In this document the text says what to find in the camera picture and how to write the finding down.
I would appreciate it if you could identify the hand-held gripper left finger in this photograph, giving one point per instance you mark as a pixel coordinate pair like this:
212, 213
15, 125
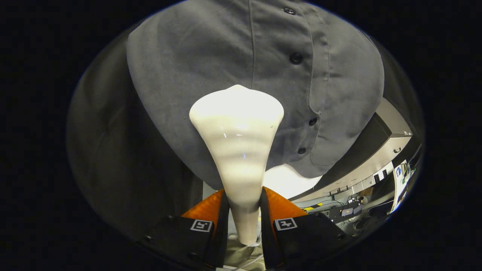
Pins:
223, 233

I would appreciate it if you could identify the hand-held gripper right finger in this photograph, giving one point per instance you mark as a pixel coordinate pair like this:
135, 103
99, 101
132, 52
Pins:
266, 237

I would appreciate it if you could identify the grey button shirt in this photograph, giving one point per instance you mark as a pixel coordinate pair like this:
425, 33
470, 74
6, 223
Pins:
211, 56

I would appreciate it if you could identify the person's beige trousers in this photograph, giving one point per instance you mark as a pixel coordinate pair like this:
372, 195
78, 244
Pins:
241, 256

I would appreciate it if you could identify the white mannequin torso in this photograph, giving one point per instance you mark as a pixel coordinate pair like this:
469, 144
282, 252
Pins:
286, 184

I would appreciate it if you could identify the black device box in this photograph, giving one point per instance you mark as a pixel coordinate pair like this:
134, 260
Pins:
344, 212

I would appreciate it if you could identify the grey cabinet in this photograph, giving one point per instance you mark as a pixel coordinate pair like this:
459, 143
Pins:
376, 158

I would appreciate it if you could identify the white side table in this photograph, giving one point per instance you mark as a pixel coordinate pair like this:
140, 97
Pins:
401, 184

